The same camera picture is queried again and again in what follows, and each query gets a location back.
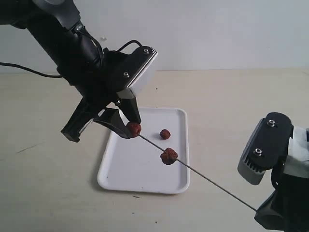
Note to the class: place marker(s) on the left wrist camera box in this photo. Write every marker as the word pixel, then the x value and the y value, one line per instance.
pixel 130 75

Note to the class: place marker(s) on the white rectangular plastic tray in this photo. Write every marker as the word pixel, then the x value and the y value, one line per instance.
pixel 135 165

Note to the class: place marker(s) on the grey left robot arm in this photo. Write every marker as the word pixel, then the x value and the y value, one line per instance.
pixel 56 25

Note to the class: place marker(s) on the thin metal skewer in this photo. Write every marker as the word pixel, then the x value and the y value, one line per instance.
pixel 200 174

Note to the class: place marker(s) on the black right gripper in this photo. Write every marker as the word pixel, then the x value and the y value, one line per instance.
pixel 287 208

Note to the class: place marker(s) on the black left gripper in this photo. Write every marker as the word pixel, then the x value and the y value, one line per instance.
pixel 87 72

